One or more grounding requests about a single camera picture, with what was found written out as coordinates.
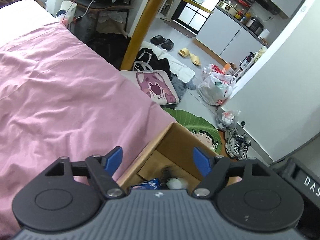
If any white floor mat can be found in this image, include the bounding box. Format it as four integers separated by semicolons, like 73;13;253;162
140;41;195;83

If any blue tissue pack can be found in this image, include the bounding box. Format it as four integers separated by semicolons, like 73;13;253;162
130;178;161;190

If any brown cardboard box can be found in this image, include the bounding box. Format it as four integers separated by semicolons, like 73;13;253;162
116;121;243;193

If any black spray bottle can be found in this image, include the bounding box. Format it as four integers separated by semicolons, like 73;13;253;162
240;52;254;70

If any left yellow slipper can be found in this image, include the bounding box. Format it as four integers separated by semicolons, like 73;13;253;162
178;48;190;57

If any grey fuzzy cloth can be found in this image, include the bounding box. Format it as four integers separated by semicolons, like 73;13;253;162
170;74;196;101

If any round yellow-legged table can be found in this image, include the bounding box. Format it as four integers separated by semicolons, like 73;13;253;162
120;0;213;70

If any green cartoon leaf rug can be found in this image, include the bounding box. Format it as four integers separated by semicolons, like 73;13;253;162
163;107;225;155

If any right grey sneaker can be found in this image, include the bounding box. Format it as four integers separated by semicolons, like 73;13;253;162
238;133;252;160

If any left black slipper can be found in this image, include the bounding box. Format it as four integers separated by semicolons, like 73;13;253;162
150;35;166;45

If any white small appliance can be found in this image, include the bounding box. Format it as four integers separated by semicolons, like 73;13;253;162
55;1;77;26

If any yellow slipper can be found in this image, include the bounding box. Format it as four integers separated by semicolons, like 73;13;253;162
189;53;201;66
178;48;190;57

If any white red shopping bag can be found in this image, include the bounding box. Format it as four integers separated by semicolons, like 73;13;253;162
196;63;236;106

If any grey sneaker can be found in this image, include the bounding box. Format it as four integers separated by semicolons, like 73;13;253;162
238;133;252;160
224;128;243;158

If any right black slipper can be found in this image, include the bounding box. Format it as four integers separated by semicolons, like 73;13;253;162
161;39;174;51

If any white kitchen cabinet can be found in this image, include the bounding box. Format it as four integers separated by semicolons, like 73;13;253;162
195;7;263;66

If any black slipper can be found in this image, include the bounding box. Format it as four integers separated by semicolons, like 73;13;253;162
150;35;166;45
161;39;174;51

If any pink bear laptop bag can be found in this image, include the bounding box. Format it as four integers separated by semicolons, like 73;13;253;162
120;70;180;106

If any pink bed sheet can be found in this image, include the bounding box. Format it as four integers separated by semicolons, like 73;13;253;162
0;0;181;240

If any left grey sneaker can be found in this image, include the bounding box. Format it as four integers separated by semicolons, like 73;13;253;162
224;128;243;158

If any right yellow slipper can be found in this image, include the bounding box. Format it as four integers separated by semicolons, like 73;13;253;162
189;53;201;66

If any small clear plastic bag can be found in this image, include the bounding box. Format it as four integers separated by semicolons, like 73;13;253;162
216;111;241;131

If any black clothes pile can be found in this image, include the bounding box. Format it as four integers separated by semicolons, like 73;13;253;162
133;48;171;77

